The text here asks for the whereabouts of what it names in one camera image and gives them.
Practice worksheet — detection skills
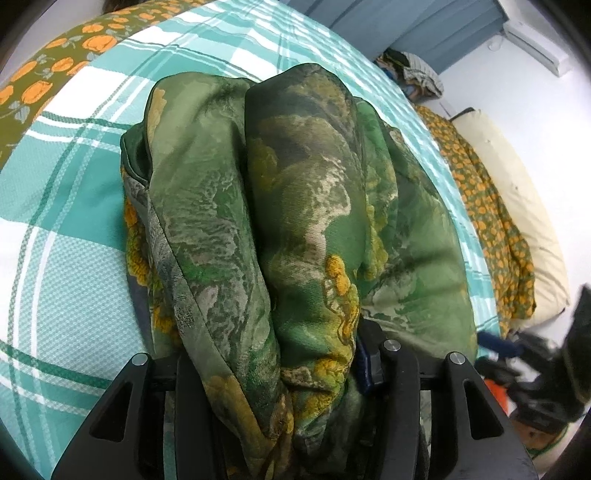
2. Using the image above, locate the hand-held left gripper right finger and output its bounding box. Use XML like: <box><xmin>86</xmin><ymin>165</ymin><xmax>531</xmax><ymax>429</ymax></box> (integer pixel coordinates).
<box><xmin>355</xmin><ymin>318</ymin><xmax>539</xmax><ymax>480</ymax></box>

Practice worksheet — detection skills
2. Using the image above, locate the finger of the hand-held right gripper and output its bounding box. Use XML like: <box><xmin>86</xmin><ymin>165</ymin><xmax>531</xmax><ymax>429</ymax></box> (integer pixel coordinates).
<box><xmin>479</xmin><ymin>331</ymin><xmax>526</xmax><ymax>361</ymax></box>
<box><xmin>475</xmin><ymin>357</ymin><xmax>519</xmax><ymax>389</ymax></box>

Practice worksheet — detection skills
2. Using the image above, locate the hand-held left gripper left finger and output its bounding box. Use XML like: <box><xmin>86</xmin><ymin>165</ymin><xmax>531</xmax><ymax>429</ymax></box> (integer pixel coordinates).
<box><xmin>51</xmin><ymin>353</ymin><xmax>225</xmax><ymax>480</ymax></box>

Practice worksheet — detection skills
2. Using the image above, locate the green landscape print jacket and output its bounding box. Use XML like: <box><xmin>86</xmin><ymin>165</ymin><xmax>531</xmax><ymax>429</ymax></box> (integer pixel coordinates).
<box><xmin>120</xmin><ymin>63</ymin><xmax>479</xmax><ymax>480</ymax></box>

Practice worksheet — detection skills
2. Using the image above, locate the pile of clothes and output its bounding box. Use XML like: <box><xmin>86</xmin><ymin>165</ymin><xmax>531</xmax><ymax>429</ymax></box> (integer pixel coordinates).
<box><xmin>376</xmin><ymin>48</ymin><xmax>445</xmax><ymax>101</ymax></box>

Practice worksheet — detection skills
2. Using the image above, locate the orange floral bedsheet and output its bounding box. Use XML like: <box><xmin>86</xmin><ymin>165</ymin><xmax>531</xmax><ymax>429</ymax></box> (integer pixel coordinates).
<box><xmin>0</xmin><ymin>0</ymin><xmax>536</xmax><ymax>337</ymax></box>

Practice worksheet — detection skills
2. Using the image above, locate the cream pillow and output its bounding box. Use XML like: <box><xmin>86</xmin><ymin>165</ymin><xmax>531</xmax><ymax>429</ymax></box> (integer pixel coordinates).
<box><xmin>455</xmin><ymin>108</ymin><xmax>571</xmax><ymax>320</ymax></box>

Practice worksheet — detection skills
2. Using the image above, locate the teal plaid blanket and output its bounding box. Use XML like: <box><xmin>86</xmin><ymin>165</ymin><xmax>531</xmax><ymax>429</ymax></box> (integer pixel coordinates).
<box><xmin>0</xmin><ymin>0</ymin><xmax>502</xmax><ymax>476</ymax></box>

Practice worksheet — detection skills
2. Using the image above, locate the white air conditioner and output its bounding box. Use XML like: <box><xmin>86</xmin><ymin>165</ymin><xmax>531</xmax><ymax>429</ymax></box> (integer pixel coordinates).
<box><xmin>502</xmin><ymin>18</ymin><xmax>571</xmax><ymax>77</ymax></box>

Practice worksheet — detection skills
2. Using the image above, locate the blue curtain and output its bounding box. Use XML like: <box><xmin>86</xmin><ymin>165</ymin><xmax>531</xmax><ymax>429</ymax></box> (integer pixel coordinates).
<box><xmin>284</xmin><ymin>0</ymin><xmax>506</xmax><ymax>78</ymax></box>

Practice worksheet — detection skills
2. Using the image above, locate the green cord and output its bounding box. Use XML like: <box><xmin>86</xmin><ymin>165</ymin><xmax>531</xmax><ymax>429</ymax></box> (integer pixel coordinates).
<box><xmin>526</xmin><ymin>425</ymin><xmax>571</xmax><ymax>462</ymax></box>

